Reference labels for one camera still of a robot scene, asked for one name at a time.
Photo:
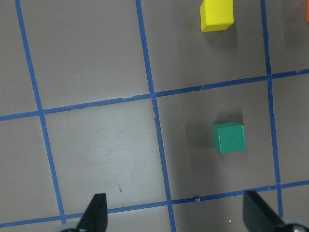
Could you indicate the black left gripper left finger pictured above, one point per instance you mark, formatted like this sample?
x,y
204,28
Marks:
x,y
95,218

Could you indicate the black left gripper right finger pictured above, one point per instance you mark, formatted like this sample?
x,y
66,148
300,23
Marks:
x,y
258,216

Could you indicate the green wooden block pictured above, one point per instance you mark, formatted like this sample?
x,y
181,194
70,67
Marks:
x,y
228,137

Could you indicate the yellow wooden block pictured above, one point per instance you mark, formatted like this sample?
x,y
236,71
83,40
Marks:
x,y
216,15

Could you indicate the orange wooden block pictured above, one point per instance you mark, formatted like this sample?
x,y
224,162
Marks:
x,y
307,11

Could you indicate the brown paper table mat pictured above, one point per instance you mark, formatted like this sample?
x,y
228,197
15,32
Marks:
x,y
119,97

